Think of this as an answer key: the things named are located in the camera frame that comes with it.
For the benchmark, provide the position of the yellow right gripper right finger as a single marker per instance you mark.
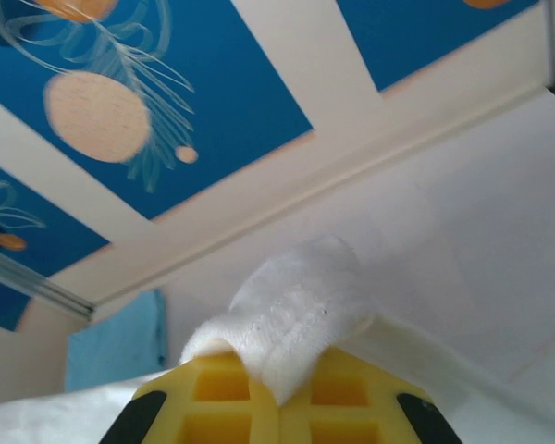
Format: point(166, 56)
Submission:
point(296, 418)

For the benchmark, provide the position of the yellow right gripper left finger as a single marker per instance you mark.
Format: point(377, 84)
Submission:
point(263, 425)

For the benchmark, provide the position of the white printed t-shirt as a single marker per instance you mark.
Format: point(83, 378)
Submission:
point(287, 314)

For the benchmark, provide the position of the light blue folded t-shirt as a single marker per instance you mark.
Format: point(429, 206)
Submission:
point(115, 337)

